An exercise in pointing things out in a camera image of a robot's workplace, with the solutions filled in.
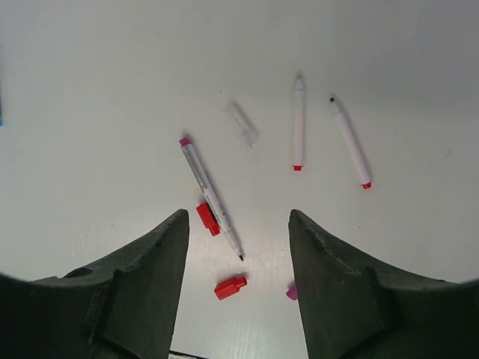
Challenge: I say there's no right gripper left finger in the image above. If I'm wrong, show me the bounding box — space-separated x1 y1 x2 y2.
1 209 189 358

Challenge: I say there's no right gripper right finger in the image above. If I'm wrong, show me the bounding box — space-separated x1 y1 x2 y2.
288 209 478 358

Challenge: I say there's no clear cap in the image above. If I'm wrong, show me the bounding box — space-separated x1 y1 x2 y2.
225 100 259 150

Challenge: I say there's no purple pen cap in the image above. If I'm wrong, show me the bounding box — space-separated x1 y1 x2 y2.
286 282 298 301

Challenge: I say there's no white fineliner pen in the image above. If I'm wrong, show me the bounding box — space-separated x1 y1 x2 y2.
329 96 372 190
293 73 306 171

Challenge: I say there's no thin white red-tip pen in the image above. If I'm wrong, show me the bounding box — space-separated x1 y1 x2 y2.
179 136 244 261

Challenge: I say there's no red cap lower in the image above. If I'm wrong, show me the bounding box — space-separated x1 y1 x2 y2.
214 276 248 300

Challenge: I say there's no red cap upper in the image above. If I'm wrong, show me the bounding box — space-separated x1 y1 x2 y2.
196 202 221 236

